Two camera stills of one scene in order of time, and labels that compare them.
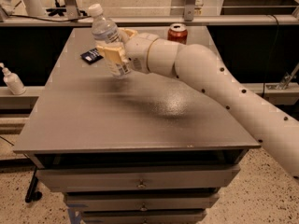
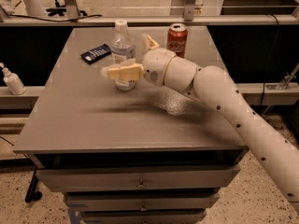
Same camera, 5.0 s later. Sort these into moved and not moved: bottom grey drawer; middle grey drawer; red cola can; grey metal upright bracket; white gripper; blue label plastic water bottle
Moved: white gripper; blue label plastic water bottle
Not moved: bottom grey drawer; grey metal upright bracket; middle grey drawer; red cola can
